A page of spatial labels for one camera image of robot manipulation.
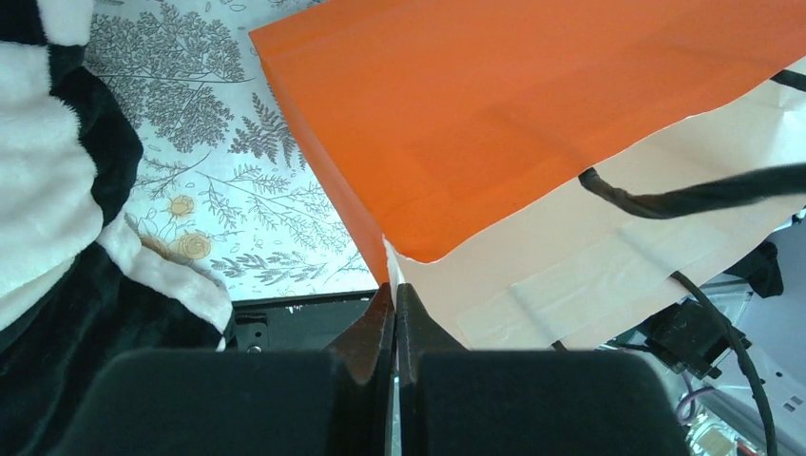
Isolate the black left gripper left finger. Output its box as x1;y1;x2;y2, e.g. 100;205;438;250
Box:
54;284;394;455

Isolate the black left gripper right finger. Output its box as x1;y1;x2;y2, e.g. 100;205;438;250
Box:
396;284;687;455

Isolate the orange paper gift bag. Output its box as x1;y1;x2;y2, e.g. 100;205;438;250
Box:
250;1;805;370

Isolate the floral patterned table mat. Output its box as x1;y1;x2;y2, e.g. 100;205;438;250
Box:
87;1;375;301

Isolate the black white checkered blanket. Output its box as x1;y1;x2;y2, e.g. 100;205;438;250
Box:
1;1;233;455

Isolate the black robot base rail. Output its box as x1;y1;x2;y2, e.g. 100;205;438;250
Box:
227;290;375;352

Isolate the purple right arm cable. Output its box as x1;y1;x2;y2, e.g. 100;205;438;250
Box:
675;385;716;426

